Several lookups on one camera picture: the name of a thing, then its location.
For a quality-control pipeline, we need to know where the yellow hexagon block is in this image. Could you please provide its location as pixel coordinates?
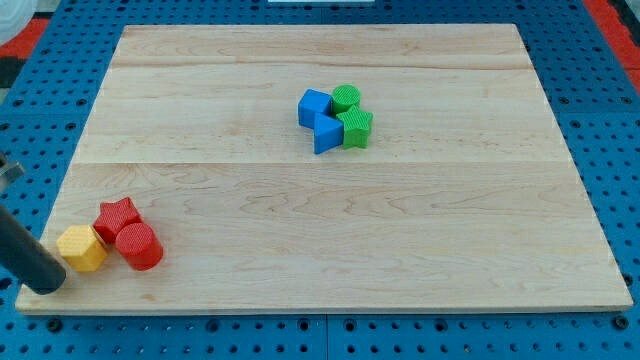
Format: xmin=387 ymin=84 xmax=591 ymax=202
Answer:
xmin=56 ymin=225 xmax=108 ymax=272

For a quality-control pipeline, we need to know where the green star block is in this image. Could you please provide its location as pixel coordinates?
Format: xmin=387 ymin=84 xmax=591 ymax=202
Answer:
xmin=336 ymin=106 xmax=373 ymax=149

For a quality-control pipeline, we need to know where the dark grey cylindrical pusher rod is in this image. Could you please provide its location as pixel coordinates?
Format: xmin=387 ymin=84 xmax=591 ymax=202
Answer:
xmin=1 ymin=206 xmax=66 ymax=295

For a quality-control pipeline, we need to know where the white round object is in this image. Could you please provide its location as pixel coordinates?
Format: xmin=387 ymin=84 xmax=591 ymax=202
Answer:
xmin=0 ymin=0 xmax=38 ymax=45

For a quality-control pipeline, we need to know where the red cylinder block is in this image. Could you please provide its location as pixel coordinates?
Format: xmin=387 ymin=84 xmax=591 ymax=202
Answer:
xmin=115 ymin=223 xmax=164 ymax=271

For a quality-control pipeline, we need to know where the green cylinder block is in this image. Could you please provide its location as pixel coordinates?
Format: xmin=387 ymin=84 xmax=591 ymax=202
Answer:
xmin=331 ymin=84 xmax=361 ymax=114

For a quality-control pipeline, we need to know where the grey metal rod mount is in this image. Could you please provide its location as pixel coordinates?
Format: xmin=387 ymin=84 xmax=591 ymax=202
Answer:
xmin=0 ymin=153 xmax=25 ymax=192

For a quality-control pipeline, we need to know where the red star block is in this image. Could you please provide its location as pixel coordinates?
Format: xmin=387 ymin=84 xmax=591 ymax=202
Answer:
xmin=93 ymin=197 xmax=142 ymax=244

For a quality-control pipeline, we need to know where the blue cube block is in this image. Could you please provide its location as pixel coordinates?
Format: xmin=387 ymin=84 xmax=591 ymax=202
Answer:
xmin=298 ymin=89 xmax=332 ymax=129

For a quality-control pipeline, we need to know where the blue triangle block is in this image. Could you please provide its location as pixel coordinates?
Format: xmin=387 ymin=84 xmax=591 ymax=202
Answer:
xmin=313 ymin=113 xmax=344 ymax=154

